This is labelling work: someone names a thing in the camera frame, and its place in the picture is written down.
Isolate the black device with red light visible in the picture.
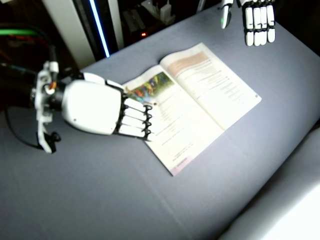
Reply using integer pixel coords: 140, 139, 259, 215
124, 23, 162, 47

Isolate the white plastic holder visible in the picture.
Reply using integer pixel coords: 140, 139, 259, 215
141, 0, 176, 25

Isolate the thin black cable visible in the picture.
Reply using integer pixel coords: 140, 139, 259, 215
4, 106, 45, 150

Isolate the white pillar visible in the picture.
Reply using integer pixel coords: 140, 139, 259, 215
41, 0, 126, 69

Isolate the blue light strip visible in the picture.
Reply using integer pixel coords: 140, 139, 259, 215
88, 0, 111, 58

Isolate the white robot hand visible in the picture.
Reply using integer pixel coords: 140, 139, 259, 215
59, 71, 155, 143

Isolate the magazine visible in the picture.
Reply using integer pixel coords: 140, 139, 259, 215
122, 42, 263, 177

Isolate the grey table cloth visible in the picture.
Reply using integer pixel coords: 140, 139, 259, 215
0, 4, 320, 240

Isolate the green cable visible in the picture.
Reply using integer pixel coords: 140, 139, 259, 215
0, 28, 39, 37

